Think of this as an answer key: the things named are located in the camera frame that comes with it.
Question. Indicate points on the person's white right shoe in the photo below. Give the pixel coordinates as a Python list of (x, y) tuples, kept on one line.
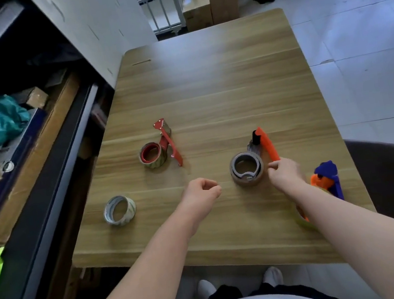
[(272, 276)]

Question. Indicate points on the person's black trousers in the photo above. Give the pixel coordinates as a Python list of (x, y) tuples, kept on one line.
[(221, 297)]

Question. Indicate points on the brown packing tape roll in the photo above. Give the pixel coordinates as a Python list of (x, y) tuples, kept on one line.
[(248, 177)]

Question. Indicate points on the person's right fingers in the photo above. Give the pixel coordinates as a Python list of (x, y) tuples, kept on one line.
[(275, 166)]

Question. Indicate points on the wide cardboard box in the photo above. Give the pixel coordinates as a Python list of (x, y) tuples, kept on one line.
[(197, 10)]

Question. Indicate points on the tape roll with red core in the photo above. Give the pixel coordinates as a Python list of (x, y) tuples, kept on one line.
[(153, 161)]

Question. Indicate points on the person's left hand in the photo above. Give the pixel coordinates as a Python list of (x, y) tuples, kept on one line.
[(198, 195)]

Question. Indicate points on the red tape dispenser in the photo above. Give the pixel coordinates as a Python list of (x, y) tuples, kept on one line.
[(172, 147)]

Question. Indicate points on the long dark blue box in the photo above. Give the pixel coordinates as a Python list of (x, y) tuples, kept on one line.
[(6, 170)]

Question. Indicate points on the long brown cardboard box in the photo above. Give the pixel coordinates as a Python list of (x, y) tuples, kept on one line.
[(37, 159)]

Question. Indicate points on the black shelf unit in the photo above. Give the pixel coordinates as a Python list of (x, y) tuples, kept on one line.
[(28, 222)]

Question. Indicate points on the person's right forearm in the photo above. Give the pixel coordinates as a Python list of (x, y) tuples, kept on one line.
[(355, 235)]

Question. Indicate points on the person's white left shoe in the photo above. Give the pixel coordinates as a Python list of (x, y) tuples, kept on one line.
[(205, 289)]

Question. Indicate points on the clear tape roll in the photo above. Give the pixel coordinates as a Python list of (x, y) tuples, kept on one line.
[(110, 214)]

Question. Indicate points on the white metal rack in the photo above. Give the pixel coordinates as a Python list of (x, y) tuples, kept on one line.
[(160, 6)]

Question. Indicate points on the blue and orange tape dispenser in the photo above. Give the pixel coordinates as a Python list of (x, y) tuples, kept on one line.
[(328, 176)]

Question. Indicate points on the person's right hand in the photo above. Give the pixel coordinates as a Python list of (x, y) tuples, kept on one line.
[(288, 176)]

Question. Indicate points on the person's left fingers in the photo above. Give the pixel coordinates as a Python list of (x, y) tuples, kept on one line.
[(212, 188)]

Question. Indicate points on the small brown cardboard box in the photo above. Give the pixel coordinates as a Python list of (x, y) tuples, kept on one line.
[(34, 98)]

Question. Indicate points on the person's white shoe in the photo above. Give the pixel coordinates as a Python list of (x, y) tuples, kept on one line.
[(272, 276), (205, 289)]

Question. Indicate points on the person's left forearm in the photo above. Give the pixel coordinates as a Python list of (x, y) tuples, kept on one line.
[(152, 274)]

